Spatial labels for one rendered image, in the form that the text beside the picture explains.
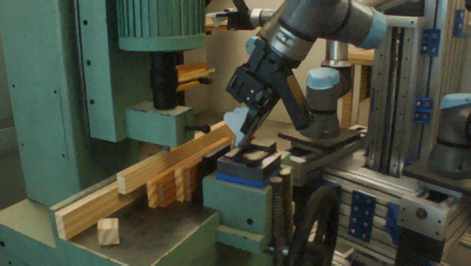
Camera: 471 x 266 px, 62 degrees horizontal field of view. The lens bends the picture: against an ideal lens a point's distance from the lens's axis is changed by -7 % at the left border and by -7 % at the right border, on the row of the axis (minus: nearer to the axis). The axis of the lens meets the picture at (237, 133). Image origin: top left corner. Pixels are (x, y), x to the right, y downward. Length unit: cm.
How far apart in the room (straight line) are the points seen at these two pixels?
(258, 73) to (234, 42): 394
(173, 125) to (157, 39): 18
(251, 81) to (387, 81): 78
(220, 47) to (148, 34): 403
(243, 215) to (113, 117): 34
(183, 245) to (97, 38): 44
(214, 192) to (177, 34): 30
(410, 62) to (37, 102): 108
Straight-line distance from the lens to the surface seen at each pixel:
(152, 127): 88
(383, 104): 148
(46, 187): 110
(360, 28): 75
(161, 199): 84
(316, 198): 76
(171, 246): 72
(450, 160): 129
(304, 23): 70
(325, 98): 148
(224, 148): 87
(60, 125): 97
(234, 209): 80
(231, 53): 473
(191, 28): 81
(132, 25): 80
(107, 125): 92
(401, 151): 148
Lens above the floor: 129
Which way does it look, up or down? 18 degrees down
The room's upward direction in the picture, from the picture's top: straight up
